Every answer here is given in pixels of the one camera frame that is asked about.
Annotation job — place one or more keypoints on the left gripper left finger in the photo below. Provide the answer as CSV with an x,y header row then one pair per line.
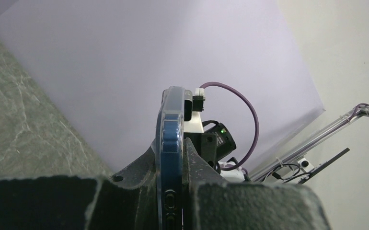
x,y
126,201

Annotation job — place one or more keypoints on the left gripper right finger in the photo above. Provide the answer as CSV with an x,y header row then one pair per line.
x,y
212,203

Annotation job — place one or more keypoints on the clear transparent phone case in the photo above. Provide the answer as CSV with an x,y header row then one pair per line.
x,y
172,108

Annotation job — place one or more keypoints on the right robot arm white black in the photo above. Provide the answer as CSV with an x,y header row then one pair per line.
x,y
213,142

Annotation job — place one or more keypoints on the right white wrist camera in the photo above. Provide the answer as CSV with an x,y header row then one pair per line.
x,y
193,106

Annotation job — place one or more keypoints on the aluminium frame profile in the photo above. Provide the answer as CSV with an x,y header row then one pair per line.
x,y
296,155

